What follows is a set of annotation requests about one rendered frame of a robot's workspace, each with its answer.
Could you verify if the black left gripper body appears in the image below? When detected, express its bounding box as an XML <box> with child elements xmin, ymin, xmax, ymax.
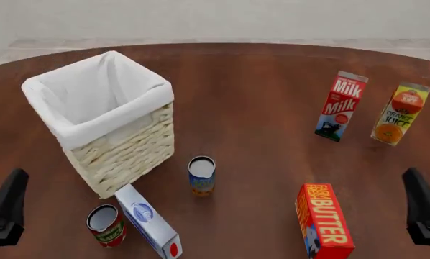
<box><xmin>0</xmin><ymin>214</ymin><xmax>25</xmax><ymax>247</ymax></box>

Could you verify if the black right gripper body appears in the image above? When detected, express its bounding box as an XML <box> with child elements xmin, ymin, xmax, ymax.
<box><xmin>406</xmin><ymin>216</ymin><xmax>430</xmax><ymax>247</ymax></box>

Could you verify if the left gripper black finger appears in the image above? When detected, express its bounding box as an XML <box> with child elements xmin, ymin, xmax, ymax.
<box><xmin>0</xmin><ymin>167</ymin><xmax>30</xmax><ymax>222</ymax></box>

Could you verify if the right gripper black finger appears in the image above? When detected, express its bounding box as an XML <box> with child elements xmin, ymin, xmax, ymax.
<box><xmin>401</xmin><ymin>166</ymin><xmax>430</xmax><ymax>224</ymax></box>

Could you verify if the orange juice carton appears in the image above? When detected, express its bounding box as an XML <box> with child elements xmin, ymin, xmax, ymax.
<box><xmin>370</xmin><ymin>82</ymin><xmax>430</xmax><ymax>147</ymax></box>

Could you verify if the wicker basket with white liner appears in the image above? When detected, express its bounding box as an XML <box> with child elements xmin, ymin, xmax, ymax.
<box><xmin>20</xmin><ymin>50</ymin><xmax>175</xmax><ymax>200</ymax></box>

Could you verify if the red and yellow butter box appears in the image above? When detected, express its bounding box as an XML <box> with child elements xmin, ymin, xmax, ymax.
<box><xmin>294</xmin><ymin>183</ymin><xmax>356</xmax><ymax>259</ymax></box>

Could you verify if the red tomato sauce tin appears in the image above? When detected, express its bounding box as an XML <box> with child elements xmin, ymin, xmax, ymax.
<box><xmin>86</xmin><ymin>204</ymin><xmax>127</xmax><ymax>249</ymax></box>

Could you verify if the red and white milk carton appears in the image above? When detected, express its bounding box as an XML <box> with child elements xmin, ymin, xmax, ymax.
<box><xmin>314</xmin><ymin>70</ymin><xmax>370</xmax><ymax>142</ymax></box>

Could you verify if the white box with red dot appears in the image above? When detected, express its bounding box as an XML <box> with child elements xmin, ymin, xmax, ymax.
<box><xmin>114</xmin><ymin>183</ymin><xmax>183</xmax><ymax>259</ymax></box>

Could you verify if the blue soup tin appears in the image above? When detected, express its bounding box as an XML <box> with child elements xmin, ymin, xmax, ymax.
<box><xmin>187</xmin><ymin>155</ymin><xmax>217</xmax><ymax>198</ymax></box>

